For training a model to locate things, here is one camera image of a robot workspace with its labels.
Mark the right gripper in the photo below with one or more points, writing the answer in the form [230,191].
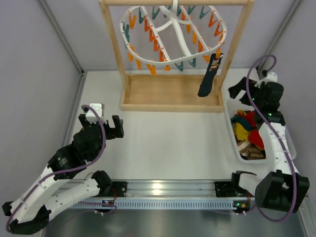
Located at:
[250,89]

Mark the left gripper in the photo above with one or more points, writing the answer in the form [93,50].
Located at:
[104,126]

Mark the black sock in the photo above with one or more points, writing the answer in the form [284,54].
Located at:
[207,82]

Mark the yellow sock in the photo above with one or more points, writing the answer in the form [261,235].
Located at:
[240,132]

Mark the red sock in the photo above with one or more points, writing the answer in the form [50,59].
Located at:
[255,139]
[246,119]

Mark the white oval clip hanger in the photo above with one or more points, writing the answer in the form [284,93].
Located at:
[187,36]

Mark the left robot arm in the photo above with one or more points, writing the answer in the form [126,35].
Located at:
[40,204]

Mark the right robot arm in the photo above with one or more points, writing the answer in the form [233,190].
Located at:
[280,186]

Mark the wooden hanger stand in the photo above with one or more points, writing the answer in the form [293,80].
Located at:
[173,88]

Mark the white plastic basket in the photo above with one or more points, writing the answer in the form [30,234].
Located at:
[231,106]

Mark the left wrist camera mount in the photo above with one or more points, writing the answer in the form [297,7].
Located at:
[92,109]

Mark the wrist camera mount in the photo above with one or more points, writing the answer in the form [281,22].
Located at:
[270,77]
[92,109]

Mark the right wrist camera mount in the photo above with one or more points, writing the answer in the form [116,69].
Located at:
[270,77]

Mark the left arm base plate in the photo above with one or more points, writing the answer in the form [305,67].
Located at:
[117,190]

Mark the aluminium rail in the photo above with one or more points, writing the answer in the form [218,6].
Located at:
[151,189]

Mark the grey slotted cable duct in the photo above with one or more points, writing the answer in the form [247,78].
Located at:
[179,204]

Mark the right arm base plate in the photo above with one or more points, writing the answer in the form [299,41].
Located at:
[227,189]

